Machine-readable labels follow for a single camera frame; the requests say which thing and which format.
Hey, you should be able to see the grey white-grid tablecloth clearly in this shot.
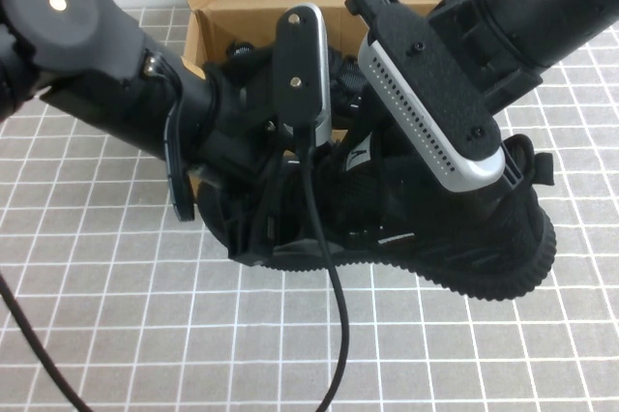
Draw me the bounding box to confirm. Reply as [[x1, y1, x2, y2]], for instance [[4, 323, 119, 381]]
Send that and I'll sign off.
[[0, 0, 619, 412]]

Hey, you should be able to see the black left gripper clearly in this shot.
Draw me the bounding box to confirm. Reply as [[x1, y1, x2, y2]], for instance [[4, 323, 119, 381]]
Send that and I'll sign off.
[[192, 45, 292, 268]]

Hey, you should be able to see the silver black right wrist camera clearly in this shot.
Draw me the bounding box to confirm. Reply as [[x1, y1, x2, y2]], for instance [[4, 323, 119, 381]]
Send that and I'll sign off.
[[356, 9, 508, 194]]

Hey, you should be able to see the grey flat arm cable loop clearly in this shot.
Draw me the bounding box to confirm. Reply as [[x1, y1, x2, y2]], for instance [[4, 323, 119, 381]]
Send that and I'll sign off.
[[162, 101, 198, 223]]

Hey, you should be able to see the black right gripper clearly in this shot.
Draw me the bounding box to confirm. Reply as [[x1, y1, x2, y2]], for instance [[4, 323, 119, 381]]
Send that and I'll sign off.
[[427, 0, 544, 191]]

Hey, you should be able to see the brown cardboard shoe box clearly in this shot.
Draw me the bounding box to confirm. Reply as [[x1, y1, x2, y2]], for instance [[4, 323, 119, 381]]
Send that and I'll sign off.
[[182, 0, 463, 191]]

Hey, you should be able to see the black left camera cable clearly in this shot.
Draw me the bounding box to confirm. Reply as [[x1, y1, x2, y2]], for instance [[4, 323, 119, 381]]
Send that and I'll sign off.
[[0, 125, 352, 412]]

